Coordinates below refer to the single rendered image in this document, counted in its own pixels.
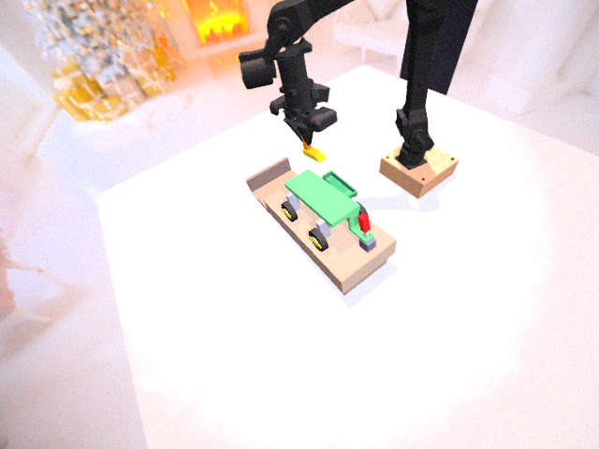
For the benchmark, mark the green tray rim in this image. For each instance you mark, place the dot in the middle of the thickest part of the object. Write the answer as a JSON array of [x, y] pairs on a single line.
[[346, 184]]

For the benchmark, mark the tan wooden ramp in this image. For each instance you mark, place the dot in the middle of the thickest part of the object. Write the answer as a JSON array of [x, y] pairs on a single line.
[[348, 261]]

